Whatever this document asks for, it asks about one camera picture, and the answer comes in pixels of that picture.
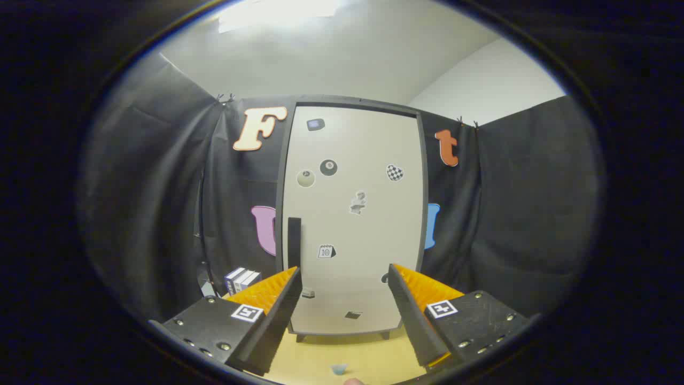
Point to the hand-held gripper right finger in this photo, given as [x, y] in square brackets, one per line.
[414, 315]

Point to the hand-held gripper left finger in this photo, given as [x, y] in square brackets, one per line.
[278, 315]

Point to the blue white tube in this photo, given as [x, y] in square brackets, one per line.
[339, 369]

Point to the white cabinet door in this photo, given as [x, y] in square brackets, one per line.
[363, 149]

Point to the grey cover book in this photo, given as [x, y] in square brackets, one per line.
[251, 277]

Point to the white spine book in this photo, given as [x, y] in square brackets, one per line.
[243, 278]

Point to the dark blue book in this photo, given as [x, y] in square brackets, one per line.
[231, 279]

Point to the grey cabinet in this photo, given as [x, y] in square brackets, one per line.
[425, 160]

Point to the black backdrop cloth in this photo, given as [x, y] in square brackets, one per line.
[160, 187]

